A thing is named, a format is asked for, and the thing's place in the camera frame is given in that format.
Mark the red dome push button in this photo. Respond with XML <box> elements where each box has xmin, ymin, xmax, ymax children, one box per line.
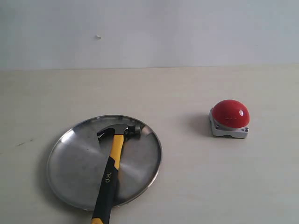
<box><xmin>209</xmin><ymin>99</ymin><xmax>250</xmax><ymax>139</ymax></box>

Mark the yellow black claw hammer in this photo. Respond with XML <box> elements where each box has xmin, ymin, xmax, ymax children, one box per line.
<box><xmin>91</xmin><ymin>124</ymin><xmax>141</xmax><ymax>224</ymax></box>

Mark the round steel plate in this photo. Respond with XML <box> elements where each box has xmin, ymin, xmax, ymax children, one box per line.
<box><xmin>46</xmin><ymin>115</ymin><xmax>162</xmax><ymax>211</ymax></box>

